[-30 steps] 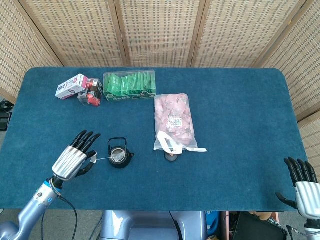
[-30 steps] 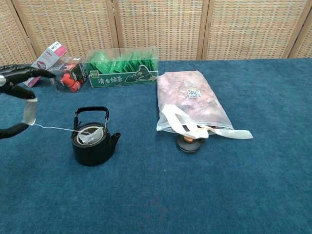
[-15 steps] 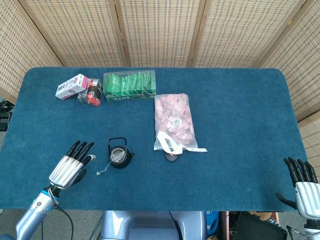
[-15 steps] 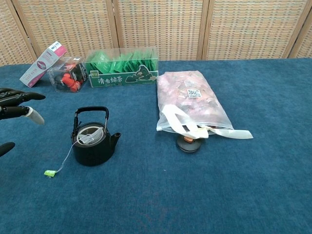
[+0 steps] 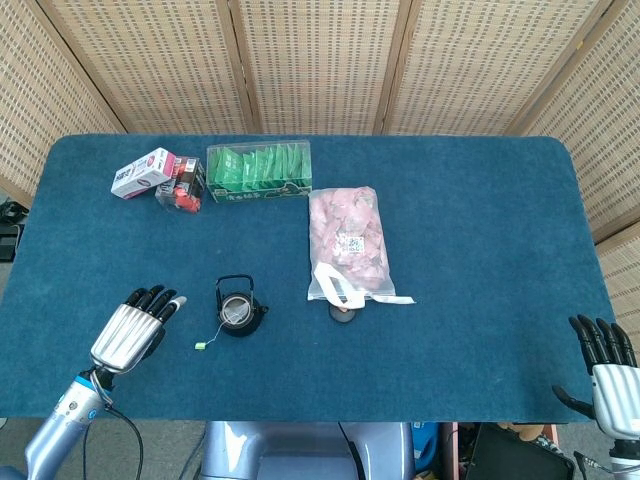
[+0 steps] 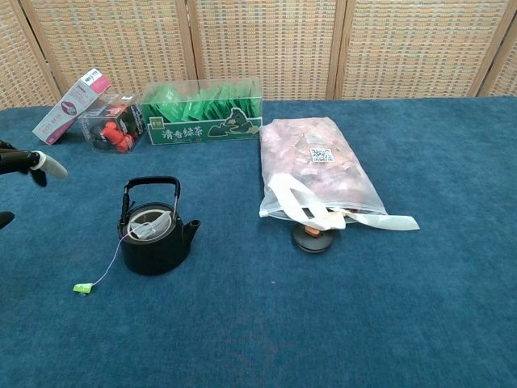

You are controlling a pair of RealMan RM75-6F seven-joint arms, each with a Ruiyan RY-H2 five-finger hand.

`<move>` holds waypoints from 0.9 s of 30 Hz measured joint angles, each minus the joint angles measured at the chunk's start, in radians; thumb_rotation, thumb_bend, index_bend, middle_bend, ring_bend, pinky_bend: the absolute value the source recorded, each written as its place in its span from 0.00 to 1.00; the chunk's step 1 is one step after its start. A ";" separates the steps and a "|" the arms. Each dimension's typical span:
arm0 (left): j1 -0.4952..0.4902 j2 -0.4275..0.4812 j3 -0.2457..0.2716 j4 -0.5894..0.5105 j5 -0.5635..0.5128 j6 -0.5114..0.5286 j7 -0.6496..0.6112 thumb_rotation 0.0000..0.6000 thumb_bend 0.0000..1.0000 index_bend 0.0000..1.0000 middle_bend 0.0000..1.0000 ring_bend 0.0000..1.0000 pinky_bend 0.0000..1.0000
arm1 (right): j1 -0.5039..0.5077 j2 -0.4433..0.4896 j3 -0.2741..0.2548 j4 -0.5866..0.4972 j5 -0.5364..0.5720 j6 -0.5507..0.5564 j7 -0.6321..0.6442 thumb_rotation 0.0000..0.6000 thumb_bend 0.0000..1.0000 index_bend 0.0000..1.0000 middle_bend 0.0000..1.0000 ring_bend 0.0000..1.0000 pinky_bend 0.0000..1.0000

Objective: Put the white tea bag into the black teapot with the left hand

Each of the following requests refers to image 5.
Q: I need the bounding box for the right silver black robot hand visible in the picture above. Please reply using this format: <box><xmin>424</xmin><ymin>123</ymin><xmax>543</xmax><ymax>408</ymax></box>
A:
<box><xmin>552</xmin><ymin>313</ymin><xmax>640</xmax><ymax>437</ymax></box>

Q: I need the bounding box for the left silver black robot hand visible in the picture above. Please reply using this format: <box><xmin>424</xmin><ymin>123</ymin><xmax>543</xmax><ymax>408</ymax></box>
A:
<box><xmin>89</xmin><ymin>284</ymin><xmax>188</xmax><ymax>375</ymax></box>

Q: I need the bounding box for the pyramid tea bag with string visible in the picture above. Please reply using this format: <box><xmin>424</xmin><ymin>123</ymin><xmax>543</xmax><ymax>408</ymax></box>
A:
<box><xmin>194</xmin><ymin>295</ymin><xmax>252</xmax><ymax>350</ymax></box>

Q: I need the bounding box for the small black teapot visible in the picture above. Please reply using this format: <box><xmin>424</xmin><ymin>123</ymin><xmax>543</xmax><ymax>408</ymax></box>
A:
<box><xmin>214</xmin><ymin>274</ymin><xmax>270</xmax><ymax>338</ymax></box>

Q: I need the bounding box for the clear box of green tea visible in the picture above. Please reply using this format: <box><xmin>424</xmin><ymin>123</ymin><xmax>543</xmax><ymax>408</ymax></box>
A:
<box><xmin>206</xmin><ymin>139</ymin><xmax>314</xmax><ymax>204</ymax></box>

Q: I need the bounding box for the plastic bag of pink packets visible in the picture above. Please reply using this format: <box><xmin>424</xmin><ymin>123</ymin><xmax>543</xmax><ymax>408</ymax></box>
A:
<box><xmin>306</xmin><ymin>186</ymin><xmax>415</xmax><ymax>309</ymax></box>

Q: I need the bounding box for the black flat case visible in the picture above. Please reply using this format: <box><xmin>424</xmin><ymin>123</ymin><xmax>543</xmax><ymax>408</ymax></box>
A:
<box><xmin>459</xmin><ymin>423</ymin><xmax>576</xmax><ymax>480</ymax></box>

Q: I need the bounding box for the clear box of red packets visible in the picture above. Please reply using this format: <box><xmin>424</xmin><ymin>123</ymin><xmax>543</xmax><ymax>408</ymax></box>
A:
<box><xmin>154</xmin><ymin>155</ymin><xmax>207</xmax><ymax>214</ymax></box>

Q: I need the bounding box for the black equipment on floor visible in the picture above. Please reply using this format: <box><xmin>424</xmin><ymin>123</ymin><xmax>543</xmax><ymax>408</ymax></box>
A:
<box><xmin>0</xmin><ymin>197</ymin><xmax>26</xmax><ymax>262</ymax></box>

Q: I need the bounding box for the white and pink carton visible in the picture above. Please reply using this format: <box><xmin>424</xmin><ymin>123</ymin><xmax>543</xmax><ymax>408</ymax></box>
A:
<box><xmin>109</xmin><ymin>147</ymin><xmax>177</xmax><ymax>200</ymax></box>

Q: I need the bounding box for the blue table mat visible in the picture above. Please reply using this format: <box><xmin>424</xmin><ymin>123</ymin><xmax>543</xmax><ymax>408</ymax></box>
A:
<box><xmin>0</xmin><ymin>133</ymin><xmax>617</xmax><ymax>426</ymax></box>

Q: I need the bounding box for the blue plastic item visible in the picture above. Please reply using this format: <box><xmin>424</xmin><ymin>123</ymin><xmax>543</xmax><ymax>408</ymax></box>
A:
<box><xmin>412</xmin><ymin>422</ymin><xmax>440</xmax><ymax>474</ymax></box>

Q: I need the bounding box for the silver blue robot torso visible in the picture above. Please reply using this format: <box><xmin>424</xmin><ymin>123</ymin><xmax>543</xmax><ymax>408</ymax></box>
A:
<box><xmin>199</xmin><ymin>421</ymin><xmax>416</xmax><ymax>480</ymax></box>

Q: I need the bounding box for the woven folding screen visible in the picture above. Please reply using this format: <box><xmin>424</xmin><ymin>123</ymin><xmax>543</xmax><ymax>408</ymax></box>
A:
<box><xmin>0</xmin><ymin>0</ymin><xmax>640</xmax><ymax>346</ymax></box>

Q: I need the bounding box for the thin right arm cable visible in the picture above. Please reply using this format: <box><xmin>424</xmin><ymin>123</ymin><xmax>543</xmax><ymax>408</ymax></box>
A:
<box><xmin>573</xmin><ymin>449</ymin><xmax>615</xmax><ymax>474</ymax></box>

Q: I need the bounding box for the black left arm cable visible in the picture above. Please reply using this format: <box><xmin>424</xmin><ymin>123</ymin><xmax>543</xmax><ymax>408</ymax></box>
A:
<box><xmin>82</xmin><ymin>403</ymin><xmax>145</xmax><ymax>480</ymax></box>

